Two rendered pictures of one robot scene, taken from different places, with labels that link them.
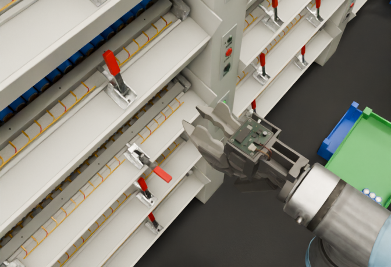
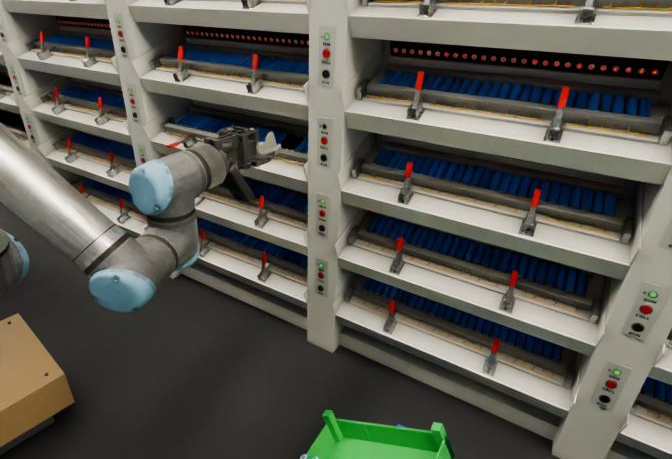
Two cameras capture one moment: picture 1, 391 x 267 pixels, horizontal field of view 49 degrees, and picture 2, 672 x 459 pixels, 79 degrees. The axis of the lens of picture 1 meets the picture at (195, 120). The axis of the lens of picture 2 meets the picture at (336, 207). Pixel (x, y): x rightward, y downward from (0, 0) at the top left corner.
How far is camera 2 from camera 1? 111 cm
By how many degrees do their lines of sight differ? 63
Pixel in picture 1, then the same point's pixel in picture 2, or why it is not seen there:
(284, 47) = (446, 282)
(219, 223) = (288, 353)
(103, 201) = not seen: hidden behind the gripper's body
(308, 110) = (460, 434)
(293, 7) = (437, 209)
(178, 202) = (286, 287)
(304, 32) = (482, 297)
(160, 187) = (270, 228)
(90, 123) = (237, 87)
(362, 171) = not seen: outside the picture
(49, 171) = (211, 86)
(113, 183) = not seen: hidden behind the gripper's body
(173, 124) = (286, 169)
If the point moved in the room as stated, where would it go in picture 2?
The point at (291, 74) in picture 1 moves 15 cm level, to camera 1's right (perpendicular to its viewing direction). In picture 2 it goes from (468, 360) to (499, 412)
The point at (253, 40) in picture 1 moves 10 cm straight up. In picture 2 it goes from (379, 191) to (383, 151)
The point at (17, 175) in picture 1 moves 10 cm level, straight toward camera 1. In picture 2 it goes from (208, 80) to (177, 84)
